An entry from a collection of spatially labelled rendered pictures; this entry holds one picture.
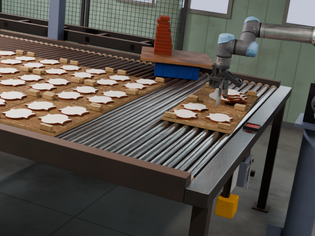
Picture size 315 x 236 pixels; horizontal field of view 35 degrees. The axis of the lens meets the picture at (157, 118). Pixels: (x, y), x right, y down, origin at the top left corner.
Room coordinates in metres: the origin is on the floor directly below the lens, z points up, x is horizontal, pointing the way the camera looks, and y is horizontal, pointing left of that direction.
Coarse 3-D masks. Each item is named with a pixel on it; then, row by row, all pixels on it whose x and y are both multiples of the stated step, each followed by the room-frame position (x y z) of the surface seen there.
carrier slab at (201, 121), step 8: (208, 104) 2.64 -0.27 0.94; (200, 112) 2.46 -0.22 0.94; (208, 112) 2.48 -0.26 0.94; (216, 112) 2.50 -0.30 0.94; (224, 112) 2.52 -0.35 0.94; (232, 112) 2.54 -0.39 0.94; (240, 112) 2.56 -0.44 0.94; (168, 120) 2.30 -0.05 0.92; (176, 120) 2.29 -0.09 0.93; (184, 120) 2.29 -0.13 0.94; (192, 120) 2.30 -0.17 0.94; (200, 120) 2.32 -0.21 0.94; (208, 120) 2.34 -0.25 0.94; (232, 120) 2.39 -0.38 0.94; (240, 120) 2.42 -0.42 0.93; (208, 128) 2.24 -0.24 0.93; (216, 128) 2.23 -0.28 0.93; (232, 128) 2.25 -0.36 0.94
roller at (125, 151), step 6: (156, 126) 2.19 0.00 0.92; (162, 126) 2.21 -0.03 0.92; (168, 126) 2.27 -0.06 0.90; (150, 132) 2.10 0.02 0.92; (156, 132) 2.13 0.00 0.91; (138, 138) 2.00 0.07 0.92; (144, 138) 2.02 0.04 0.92; (150, 138) 2.07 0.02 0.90; (132, 144) 1.92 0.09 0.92; (138, 144) 1.95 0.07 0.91; (120, 150) 1.83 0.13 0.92; (126, 150) 1.85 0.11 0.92; (132, 150) 1.89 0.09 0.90
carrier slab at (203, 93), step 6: (198, 90) 2.95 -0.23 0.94; (204, 90) 2.97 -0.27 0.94; (210, 90) 2.99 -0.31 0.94; (204, 96) 2.82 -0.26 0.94; (246, 96) 2.94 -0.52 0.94; (252, 96) 2.96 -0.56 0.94; (258, 96) 2.99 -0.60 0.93; (204, 102) 2.69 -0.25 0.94; (210, 102) 2.70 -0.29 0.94; (222, 102) 2.73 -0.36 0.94; (252, 102) 2.82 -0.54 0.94; (246, 108) 2.66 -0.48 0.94
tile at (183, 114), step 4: (176, 112) 2.37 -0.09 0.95; (180, 112) 2.38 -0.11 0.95; (184, 112) 2.39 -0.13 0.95; (188, 112) 2.40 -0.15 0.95; (192, 112) 2.40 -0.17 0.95; (176, 116) 2.33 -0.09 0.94; (180, 116) 2.31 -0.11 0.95; (184, 116) 2.32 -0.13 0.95; (188, 116) 2.33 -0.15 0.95; (192, 116) 2.34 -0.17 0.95
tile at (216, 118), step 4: (208, 116) 2.37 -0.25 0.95; (212, 116) 2.38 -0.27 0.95; (216, 116) 2.39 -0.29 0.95; (220, 116) 2.40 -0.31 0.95; (224, 116) 2.40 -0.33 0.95; (212, 120) 2.32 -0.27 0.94; (216, 120) 2.31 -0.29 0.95; (220, 120) 2.32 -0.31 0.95; (224, 120) 2.33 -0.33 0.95; (228, 120) 2.34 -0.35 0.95
